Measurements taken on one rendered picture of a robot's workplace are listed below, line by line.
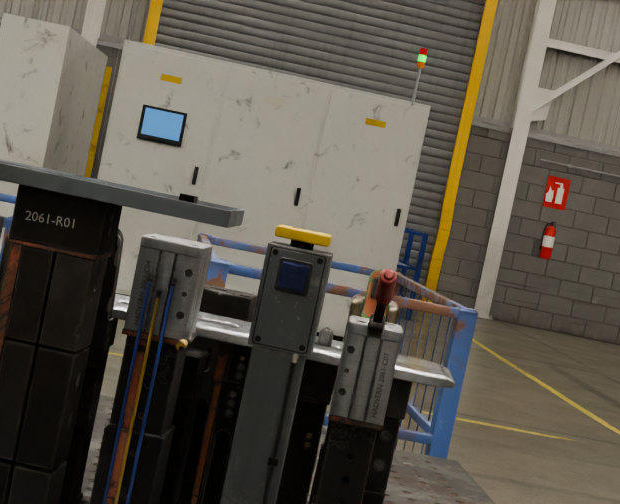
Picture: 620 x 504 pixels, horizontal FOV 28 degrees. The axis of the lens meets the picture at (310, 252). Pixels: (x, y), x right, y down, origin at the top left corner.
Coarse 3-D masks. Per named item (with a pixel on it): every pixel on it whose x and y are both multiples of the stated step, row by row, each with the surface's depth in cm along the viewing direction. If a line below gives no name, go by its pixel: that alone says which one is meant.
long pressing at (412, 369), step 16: (208, 320) 174; (224, 320) 175; (240, 320) 179; (208, 336) 163; (224, 336) 162; (240, 336) 162; (320, 352) 162; (336, 352) 163; (400, 368) 162; (416, 368) 166; (432, 368) 170; (432, 384) 161; (448, 384) 162
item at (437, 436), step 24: (216, 240) 472; (216, 264) 356; (336, 264) 478; (336, 288) 361; (408, 288) 451; (408, 312) 449; (432, 312) 364; (456, 312) 365; (456, 336) 366; (456, 360) 366; (456, 384) 367; (408, 408) 414; (456, 408) 367; (408, 432) 366; (432, 432) 368
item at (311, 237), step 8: (280, 232) 134; (288, 232) 134; (296, 232) 134; (304, 232) 134; (312, 232) 135; (320, 232) 140; (296, 240) 134; (304, 240) 134; (312, 240) 134; (320, 240) 134; (328, 240) 134; (304, 248) 136; (312, 248) 137
